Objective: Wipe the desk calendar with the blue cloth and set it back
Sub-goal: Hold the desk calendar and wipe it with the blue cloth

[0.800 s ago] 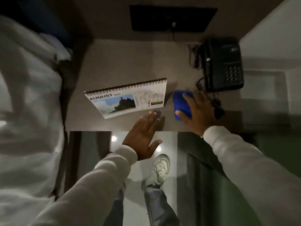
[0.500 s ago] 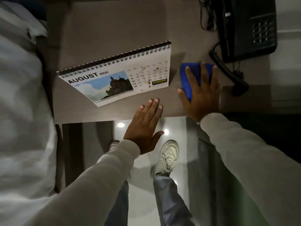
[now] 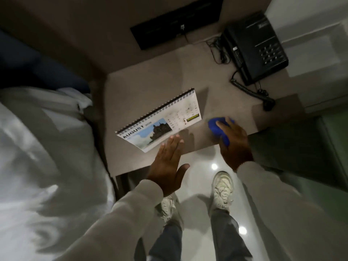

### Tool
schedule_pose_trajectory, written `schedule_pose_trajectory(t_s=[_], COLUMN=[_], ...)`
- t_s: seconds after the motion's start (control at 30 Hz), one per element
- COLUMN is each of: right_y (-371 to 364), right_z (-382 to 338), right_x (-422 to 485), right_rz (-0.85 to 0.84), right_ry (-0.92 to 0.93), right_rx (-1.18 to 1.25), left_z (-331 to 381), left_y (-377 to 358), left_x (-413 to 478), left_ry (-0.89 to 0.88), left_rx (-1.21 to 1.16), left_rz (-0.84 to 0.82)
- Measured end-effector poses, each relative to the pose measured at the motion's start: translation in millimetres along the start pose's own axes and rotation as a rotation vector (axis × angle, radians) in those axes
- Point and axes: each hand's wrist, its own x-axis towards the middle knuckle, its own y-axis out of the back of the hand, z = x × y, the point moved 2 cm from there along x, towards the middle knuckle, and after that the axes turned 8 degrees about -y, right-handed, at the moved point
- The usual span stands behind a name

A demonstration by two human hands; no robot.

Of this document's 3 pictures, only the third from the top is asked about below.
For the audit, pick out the person's right hand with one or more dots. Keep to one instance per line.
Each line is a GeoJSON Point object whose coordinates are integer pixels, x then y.
{"type": "Point", "coordinates": [235, 149]}

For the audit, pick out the person's left hand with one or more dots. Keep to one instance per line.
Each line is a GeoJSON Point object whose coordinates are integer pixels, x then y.
{"type": "Point", "coordinates": [165, 171]}

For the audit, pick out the person's left thumb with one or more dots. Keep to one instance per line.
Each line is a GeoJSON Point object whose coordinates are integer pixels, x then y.
{"type": "Point", "coordinates": [183, 169]}

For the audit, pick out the person's right fingers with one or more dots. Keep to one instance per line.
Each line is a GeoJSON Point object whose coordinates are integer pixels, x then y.
{"type": "Point", "coordinates": [225, 127]}

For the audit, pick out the blue cleaning cloth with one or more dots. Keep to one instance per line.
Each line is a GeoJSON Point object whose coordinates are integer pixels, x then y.
{"type": "Point", "coordinates": [214, 129]}

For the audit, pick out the person's left forearm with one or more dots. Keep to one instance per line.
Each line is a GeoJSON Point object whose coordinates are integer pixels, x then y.
{"type": "Point", "coordinates": [122, 222]}

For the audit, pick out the person's right forearm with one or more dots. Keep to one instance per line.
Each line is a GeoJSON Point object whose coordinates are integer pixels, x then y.
{"type": "Point", "coordinates": [285, 214]}

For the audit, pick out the person's left white sneaker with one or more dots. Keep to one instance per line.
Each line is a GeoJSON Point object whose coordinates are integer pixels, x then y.
{"type": "Point", "coordinates": [167, 207]}

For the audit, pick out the person's white sneaker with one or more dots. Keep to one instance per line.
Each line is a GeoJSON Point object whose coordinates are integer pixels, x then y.
{"type": "Point", "coordinates": [222, 191]}
{"type": "Point", "coordinates": [167, 207]}

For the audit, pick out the person's right white sneaker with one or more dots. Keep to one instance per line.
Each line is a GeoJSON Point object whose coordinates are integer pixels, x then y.
{"type": "Point", "coordinates": [222, 191]}

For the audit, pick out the spiral-bound desk calendar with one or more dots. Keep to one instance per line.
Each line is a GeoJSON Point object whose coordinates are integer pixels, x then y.
{"type": "Point", "coordinates": [160, 125]}

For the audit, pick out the black telephone handset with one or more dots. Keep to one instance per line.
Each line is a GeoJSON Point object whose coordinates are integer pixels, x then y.
{"type": "Point", "coordinates": [237, 58]}

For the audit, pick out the person's left jeans leg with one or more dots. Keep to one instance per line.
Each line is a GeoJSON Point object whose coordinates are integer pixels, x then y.
{"type": "Point", "coordinates": [165, 243]}

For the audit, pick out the person's jeans leg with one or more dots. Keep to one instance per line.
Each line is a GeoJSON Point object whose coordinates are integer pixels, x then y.
{"type": "Point", "coordinates": [165, 243]}
{"type": "Point", "coordinates": [229, 236]}

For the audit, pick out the person's right jeans leg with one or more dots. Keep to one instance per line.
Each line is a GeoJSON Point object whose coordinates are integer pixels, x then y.
{"type": "Point", "coordinates": [229, 236]}

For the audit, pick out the black desk telephone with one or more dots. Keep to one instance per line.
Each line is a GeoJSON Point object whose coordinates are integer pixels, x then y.
{"type": "Point", "coordinates": [261, 46]}

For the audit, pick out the white bed duvet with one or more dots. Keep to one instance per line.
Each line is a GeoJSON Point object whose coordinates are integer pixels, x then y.
{"type": "Point", "coordinates": [40, 165]}

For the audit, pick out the dark blue headboard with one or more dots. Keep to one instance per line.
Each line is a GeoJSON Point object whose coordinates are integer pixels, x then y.
{"type": "Point", "coordinates": [32, 67]}

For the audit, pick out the black wall socket panel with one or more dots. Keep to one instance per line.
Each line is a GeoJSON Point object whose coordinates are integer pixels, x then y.
{"type": "Point", "coordinates": [174, 23]}

